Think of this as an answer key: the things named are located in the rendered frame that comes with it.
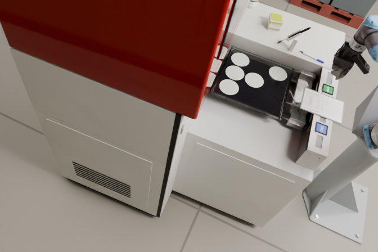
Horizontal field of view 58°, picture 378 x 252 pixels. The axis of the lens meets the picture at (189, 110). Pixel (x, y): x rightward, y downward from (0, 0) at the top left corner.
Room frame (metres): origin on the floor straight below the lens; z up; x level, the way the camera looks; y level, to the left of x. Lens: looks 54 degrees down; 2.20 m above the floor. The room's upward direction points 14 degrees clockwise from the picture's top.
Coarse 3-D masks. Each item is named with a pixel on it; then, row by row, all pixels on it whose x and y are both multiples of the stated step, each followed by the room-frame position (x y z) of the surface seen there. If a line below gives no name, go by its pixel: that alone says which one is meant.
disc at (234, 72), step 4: (228, 68) 1.27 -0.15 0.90; (232, 68) 1.28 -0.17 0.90; (236, 68) 1.29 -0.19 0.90; (240, 68) 1.29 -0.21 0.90; (228, 72) 1.25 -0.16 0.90; (232, 72) 1.25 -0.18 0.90; (236, 72) 1.26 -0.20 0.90; (240, 72) 1.27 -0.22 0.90; (228, 76) 1.21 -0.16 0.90; (232, 76) 1.22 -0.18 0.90; (236, 76) 1.23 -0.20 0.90; (240, 76) 1.23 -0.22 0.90
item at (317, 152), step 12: (324, 72) 1.35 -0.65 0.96; (336, 84) 1.28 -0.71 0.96; (324, 120) 1.03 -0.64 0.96; (312, 132) 0.94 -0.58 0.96; (312, 144) 0.88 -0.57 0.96; (324, 144) 0.90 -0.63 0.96; (300, 156) 0.85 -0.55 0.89; (312, 156) 0.84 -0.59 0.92; (324, 156) 0.83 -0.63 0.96; (312, 168) 0.83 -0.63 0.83
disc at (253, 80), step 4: (248, 76) 1.25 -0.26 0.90; (252, 76) 1.25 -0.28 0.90; (256, 76) 1.26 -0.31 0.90; (260, 76) 1.27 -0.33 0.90; (248, 80) 1.22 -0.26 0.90; (252, 80) 1.23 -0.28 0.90; (256, 80) 1.23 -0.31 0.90; (260, 80) 1.24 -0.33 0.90; (248, 84) 1.19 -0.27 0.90; (252, 84) 1.20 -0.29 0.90; (256, 84) 1.21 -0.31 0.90; (260, 84) 1.21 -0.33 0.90
